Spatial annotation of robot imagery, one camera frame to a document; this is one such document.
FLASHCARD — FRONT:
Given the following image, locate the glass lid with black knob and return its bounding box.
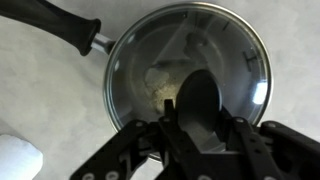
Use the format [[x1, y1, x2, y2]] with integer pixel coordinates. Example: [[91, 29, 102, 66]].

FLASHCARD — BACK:
[[103, 1, 274, 163]]

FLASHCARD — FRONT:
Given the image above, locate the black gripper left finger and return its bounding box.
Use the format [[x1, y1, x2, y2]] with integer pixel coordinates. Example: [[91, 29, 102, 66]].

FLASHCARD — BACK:
[[70, 100, 199, 180]]

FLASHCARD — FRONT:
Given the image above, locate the white cloth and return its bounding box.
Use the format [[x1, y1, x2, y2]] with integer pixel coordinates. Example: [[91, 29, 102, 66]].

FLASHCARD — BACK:
[[0, 134, 43, 180]]

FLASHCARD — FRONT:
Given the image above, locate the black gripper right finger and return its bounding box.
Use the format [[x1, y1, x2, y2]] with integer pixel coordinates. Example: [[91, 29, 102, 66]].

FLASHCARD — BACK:
[[216, 108, 320, 180]]

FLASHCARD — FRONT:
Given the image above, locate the black pot with handle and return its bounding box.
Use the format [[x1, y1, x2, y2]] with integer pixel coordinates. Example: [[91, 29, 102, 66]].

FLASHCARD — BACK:
[[0, 0, 274, 163]]

